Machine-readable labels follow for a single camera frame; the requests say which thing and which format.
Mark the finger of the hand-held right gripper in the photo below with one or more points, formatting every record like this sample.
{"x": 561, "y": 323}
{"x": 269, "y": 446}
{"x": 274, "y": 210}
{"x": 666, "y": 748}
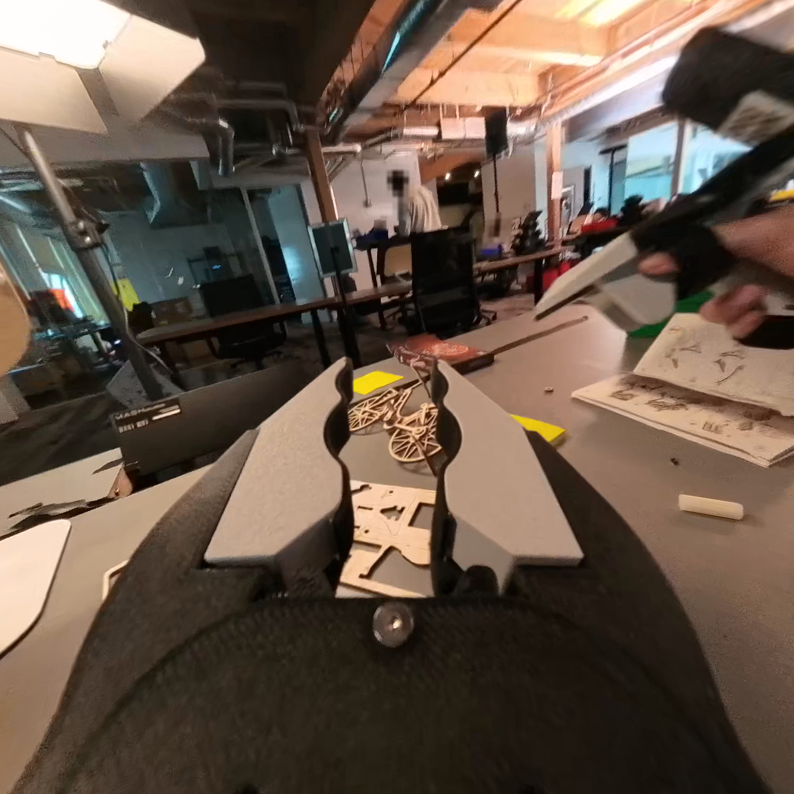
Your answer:
{"x": 642, "y": 301}
{"x": 589, "y": 273}

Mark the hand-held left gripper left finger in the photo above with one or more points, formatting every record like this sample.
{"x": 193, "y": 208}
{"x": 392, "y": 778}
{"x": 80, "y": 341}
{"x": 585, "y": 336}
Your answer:
{"x": 279, "y": 484}

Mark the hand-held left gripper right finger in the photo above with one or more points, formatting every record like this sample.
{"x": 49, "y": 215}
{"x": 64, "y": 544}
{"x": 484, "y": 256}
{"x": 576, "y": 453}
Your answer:
{"x": 502, "y": 490}

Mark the wooden bicycle model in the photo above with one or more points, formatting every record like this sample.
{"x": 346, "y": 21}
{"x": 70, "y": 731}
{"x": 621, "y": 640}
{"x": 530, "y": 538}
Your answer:
{"x": 406, "y": 437}

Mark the laser-cut wooden parts sheet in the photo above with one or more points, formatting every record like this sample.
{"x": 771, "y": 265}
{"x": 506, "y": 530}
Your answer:
{"x": 384, "y": 533}

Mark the dark red model kit box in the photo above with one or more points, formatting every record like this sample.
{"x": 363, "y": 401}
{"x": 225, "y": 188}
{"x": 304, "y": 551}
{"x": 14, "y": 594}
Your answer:
{"x": 443, "y": 352}

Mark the person's right hand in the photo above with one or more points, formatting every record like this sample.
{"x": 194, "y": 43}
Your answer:
{"x": 763, "y": 248}

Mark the green mat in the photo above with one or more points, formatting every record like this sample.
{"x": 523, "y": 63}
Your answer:
{"x": 688, "y": 304}

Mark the yellow sticky note pad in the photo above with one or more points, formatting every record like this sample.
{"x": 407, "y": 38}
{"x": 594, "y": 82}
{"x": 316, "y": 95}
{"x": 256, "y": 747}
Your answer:
{"x": 375, "y": 381}
{"x": 541, "y": 428}

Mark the thin black strip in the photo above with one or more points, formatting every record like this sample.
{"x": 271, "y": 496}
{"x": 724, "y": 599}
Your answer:
{"x": 539, "y": 336}

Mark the black equipment case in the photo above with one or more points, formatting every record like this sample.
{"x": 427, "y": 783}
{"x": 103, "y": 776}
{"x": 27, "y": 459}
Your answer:
{"x": 211, "y": 415}

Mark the black office chair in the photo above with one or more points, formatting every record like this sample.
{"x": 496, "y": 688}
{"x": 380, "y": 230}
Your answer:
{"x": 443, "y": 279}

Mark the long wooden workbench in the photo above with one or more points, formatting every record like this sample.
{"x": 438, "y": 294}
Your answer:
{"x": 260, "y": 313}

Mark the white wax stick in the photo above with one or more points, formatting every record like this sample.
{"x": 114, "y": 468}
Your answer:
{"x": 710, "y": 507}

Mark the grey framed panel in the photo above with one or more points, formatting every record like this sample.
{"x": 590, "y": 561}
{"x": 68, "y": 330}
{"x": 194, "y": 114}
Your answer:
{"x": 332, "y": 248}

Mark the white rounded board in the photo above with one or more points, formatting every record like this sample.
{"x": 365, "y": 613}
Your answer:
{"x": 28, "y": 577}

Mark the metal light stand pole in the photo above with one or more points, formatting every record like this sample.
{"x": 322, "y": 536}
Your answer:
{"x": 93, "y": 267}

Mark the white softbox light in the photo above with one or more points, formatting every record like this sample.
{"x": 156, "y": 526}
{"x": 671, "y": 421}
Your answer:
{"x": 74, "y": 56}

